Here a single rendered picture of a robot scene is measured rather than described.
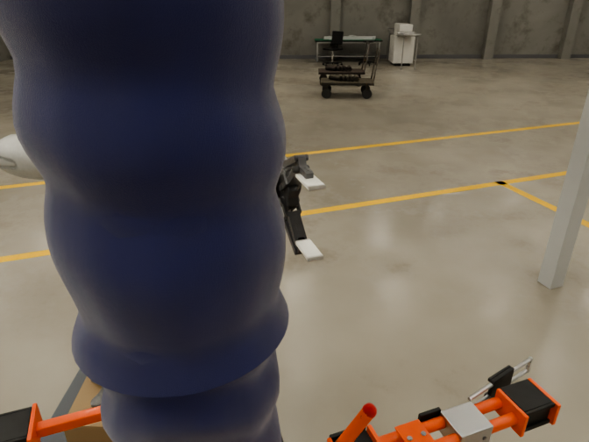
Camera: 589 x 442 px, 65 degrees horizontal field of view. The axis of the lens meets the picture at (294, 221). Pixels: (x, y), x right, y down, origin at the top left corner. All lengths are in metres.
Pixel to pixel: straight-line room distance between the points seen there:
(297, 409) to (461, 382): 0.93
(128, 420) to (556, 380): 2.76
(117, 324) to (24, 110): 0.19
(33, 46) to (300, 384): 2.48
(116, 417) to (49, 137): 0.31
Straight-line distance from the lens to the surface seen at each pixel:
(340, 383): 2.74
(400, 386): 2.77
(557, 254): 3.77
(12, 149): 1.27
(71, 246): 0.43
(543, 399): 1.03
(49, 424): 1.01
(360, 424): 0.79
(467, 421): 0.95
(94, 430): 1.59
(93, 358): 0.50
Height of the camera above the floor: 1.93
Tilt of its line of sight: 26 degrees down
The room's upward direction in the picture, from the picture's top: straight up
